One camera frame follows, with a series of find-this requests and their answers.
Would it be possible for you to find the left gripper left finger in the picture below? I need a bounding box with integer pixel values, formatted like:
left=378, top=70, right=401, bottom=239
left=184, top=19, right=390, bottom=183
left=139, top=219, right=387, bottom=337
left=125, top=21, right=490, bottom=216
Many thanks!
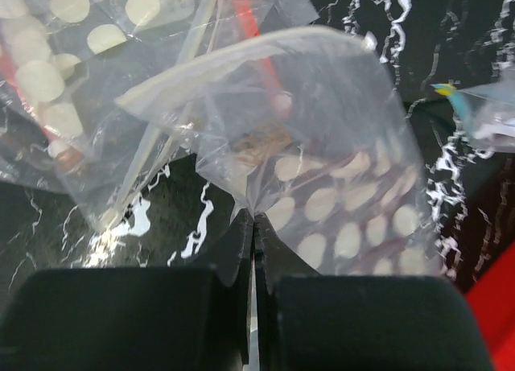
left=1, top=210, right=253, bottom=370

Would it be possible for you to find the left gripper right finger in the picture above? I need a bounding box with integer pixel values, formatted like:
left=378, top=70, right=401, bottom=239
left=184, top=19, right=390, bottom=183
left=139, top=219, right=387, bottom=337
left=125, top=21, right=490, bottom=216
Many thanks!
left=253, top=215, right=493, bottom=370

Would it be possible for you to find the polka dot zip bag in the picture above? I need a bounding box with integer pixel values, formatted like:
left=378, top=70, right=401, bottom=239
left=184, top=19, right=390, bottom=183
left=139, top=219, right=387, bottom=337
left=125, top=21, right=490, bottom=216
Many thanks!
left=60, top=24, right=443, bottom=287

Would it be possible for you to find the red zipper clear bag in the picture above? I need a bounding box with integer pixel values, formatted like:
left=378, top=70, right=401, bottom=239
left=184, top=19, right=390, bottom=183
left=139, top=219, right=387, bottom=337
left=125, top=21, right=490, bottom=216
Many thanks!
left=0, top=0, right=319, bottom=187

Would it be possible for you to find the small clear bag with items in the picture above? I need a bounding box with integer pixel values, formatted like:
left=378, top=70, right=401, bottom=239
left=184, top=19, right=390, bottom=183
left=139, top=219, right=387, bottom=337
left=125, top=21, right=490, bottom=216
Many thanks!
left=432, top=79, right=514, bottom=154

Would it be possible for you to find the red plastic tray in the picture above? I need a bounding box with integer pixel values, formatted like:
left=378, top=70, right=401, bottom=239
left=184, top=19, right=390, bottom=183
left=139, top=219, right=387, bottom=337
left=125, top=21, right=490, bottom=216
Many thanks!
left=466, top=246, right=515, bottom=371

